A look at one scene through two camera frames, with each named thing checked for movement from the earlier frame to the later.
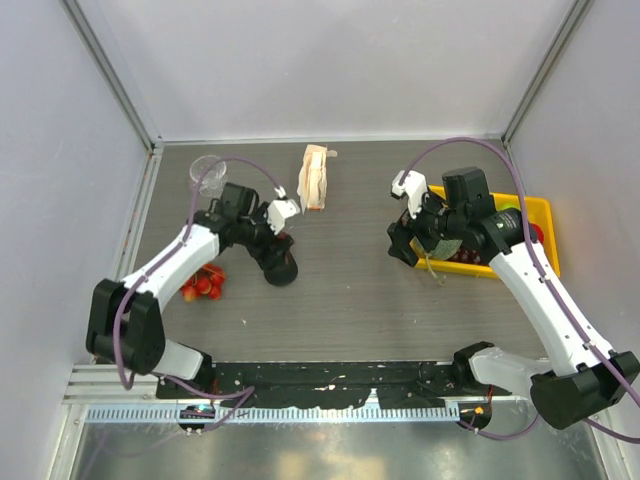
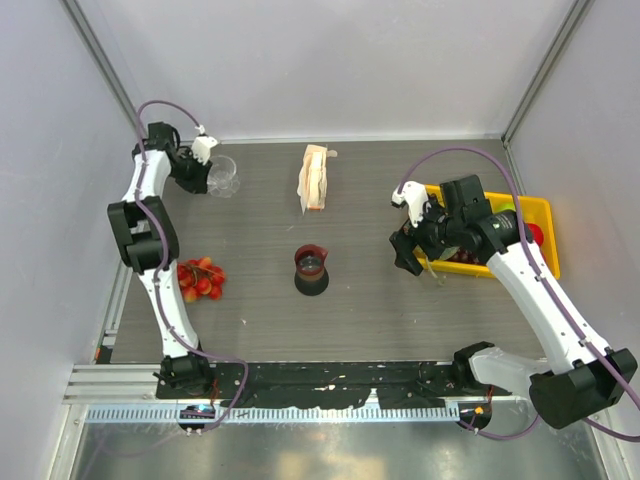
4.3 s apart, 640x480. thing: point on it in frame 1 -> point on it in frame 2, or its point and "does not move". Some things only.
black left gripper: (266, 255) -> (199, 184)
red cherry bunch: (207, 281) does not move
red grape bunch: (467, 255) does not move
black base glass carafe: (286, 270) -> (311, 277)
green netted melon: (445, 248) does not move
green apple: (506, 205) does not move
